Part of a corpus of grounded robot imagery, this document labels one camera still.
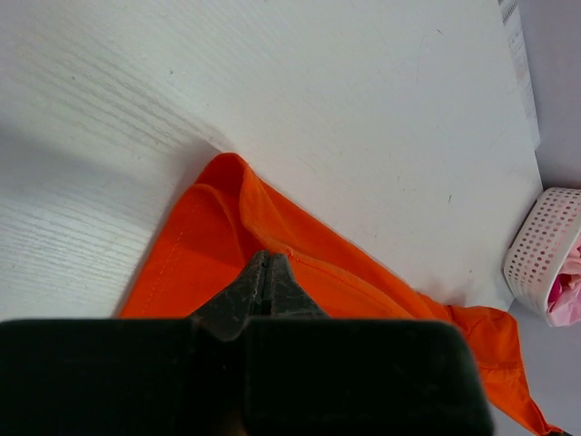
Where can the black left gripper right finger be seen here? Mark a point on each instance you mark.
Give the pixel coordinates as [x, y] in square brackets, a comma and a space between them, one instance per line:
[308, 374]

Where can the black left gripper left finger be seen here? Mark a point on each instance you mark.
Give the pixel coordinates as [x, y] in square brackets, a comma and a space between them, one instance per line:
[179, 376]

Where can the orange t shirt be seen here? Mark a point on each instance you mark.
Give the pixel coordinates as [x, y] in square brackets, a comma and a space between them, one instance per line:
[230, 213]

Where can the light pink t shirt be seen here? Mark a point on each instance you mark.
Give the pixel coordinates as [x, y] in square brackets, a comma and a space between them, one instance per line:
[563, 304]

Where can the white perforated laundry basket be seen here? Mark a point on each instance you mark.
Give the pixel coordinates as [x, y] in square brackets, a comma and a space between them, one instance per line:
[539, 250]

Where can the white paper strip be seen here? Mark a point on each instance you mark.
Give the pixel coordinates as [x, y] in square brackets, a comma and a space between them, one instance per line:
[512, 23]

